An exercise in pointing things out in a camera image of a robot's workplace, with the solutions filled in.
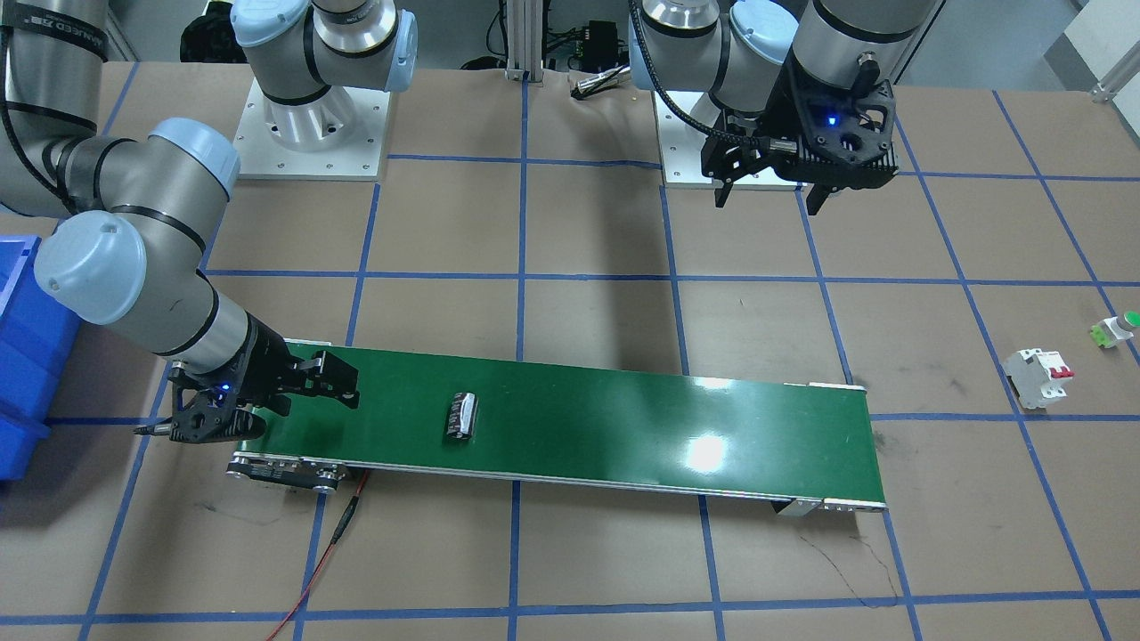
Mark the green push button switch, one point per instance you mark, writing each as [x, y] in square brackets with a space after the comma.
[1112, 331]

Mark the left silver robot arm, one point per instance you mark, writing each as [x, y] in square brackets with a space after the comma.
[706, 64]

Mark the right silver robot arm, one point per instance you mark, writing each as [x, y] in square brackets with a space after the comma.
[136, 216]

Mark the dark brown cylindrical capacitor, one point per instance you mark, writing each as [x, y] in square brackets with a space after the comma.
[461, 418]

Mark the blue plastic bin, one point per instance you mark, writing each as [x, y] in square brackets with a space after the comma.
[37, 335]

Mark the green conveyor belt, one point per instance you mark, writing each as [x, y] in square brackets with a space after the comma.
[805, 447]

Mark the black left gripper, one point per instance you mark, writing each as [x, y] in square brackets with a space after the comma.
[780, 114]

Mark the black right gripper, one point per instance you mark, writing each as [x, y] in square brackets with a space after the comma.
[264, 361]

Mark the aluminium frame post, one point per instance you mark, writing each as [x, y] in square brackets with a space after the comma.
[525, 21]

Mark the white red circuit breaker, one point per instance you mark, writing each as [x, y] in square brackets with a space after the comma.
[1038, 377]

